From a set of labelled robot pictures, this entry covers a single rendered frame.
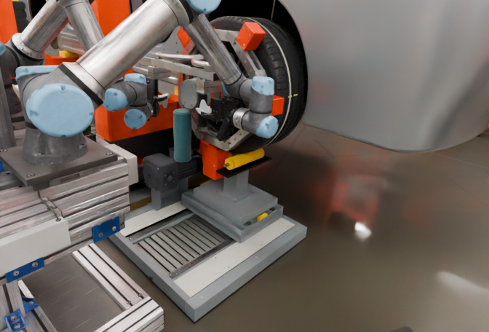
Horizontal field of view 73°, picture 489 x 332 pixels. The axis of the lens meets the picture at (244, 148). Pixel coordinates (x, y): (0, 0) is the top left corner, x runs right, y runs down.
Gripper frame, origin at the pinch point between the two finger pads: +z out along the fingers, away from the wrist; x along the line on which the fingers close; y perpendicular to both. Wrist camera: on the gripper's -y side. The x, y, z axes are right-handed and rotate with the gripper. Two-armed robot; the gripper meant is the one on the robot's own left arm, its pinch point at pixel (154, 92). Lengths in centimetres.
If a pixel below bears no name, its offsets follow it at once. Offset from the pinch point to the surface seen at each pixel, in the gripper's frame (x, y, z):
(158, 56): 2.6, -16.5, -0.2
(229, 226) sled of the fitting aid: 38, 67, -6
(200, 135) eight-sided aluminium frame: 20.6, 22.4, 8.0
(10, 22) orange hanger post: -155, -17, 158
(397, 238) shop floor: 140, 83, 9
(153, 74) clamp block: 0.6, -8.9, -2.6
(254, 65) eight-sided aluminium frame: 43.9, -16.8, -13.0
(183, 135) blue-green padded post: 12.7, 20.5, 0.7
